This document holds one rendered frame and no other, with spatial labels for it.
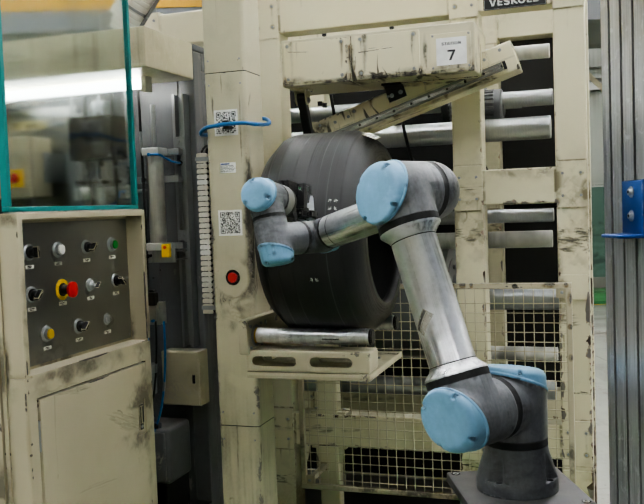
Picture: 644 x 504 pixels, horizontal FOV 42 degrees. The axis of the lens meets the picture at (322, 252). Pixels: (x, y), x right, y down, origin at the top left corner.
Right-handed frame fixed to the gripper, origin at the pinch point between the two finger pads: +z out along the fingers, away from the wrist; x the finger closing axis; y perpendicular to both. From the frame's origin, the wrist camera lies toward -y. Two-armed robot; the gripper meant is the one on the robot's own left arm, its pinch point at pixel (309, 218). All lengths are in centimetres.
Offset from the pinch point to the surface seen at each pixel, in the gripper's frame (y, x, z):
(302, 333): -29.8, 8.2, 17.6
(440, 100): 42, -23, 57
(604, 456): -95, -69, 235
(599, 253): 52, -61, 1036
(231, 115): 32.7, 30.2, 17.4
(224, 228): 0.4, 33.9, 21.4
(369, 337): -30.6, -10.9, 17.5
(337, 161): 15.5, -5.4, 6.6
